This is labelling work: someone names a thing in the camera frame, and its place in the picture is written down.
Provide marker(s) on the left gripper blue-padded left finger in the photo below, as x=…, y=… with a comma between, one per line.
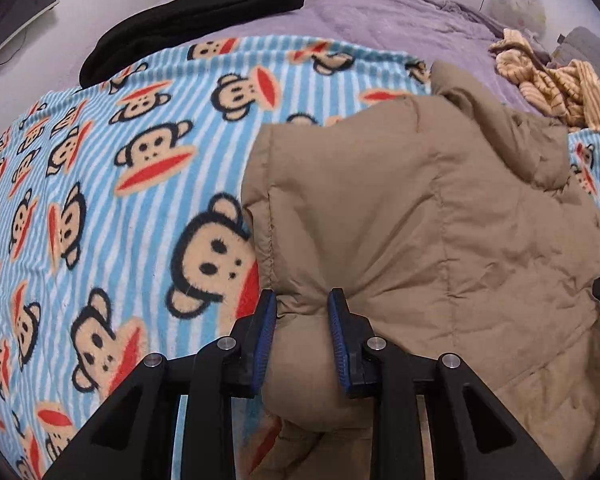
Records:
x=182, y=404

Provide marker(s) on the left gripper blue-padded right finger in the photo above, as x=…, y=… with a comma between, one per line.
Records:
x=429, y=414

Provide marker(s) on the beige puffer down jacket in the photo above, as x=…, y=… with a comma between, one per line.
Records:
x=454, y=224

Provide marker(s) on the beige striped fleece garment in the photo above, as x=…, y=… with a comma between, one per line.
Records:
x=569, y=93

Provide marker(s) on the blue striped monkey print blanket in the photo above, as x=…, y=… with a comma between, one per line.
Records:
x=122, y=228

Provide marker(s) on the grey quilted pillow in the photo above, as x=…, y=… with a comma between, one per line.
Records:
x=580, y=44

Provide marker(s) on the round patterned white pillow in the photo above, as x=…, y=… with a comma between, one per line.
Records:
x=520, y=14

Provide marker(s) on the purple bed cover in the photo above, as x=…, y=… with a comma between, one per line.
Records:
x=432, y=30

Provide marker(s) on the black folded garment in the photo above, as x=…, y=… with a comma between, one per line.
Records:
x=167, y=26

